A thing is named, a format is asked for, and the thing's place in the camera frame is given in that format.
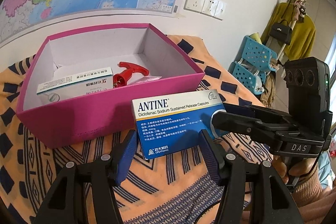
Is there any pink cardboard box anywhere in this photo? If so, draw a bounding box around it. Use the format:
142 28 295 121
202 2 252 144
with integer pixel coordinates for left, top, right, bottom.
17 23 204 148

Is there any white wall socket panel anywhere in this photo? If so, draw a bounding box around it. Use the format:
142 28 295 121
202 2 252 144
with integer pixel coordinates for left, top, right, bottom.
184 0 226 20

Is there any blue Antine medicine box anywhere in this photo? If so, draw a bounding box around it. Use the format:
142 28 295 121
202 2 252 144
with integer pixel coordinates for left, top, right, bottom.
132 89 227 160

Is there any blue plastic rack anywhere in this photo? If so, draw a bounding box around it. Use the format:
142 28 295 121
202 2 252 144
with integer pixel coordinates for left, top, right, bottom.
229 36 277 96

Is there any pink sleeve right forearm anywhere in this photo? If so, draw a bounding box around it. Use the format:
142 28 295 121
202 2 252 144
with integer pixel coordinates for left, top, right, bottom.
292 167 335 223

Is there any white coat stand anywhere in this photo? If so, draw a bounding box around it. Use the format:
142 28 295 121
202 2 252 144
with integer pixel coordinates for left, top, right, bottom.
275 0 314 64

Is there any mustard yellow coat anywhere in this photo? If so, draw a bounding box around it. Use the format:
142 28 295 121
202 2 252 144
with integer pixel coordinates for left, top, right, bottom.
261 2 316 61

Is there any teal white medicine box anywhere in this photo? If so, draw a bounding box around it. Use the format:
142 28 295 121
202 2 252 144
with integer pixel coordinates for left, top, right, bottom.
37 67 113 104

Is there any pink cream tube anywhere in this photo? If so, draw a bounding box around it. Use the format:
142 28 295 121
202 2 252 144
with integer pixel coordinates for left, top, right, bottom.
131 76 162 85

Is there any black handbag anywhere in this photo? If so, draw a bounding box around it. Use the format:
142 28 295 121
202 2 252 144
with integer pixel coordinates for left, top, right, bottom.
269 19 292 45

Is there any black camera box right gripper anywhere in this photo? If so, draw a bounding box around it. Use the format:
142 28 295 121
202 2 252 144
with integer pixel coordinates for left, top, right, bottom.
285 57 333 137

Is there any right hand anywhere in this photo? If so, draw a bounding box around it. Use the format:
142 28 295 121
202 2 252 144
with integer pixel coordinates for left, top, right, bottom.
272 156 317 184

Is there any orange patterned blanket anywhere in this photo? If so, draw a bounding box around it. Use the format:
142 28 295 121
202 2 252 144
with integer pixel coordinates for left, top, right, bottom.
1 35 259 223

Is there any red plastic handle tool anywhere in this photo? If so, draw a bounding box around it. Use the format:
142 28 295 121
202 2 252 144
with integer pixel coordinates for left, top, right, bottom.
113 61 149 88

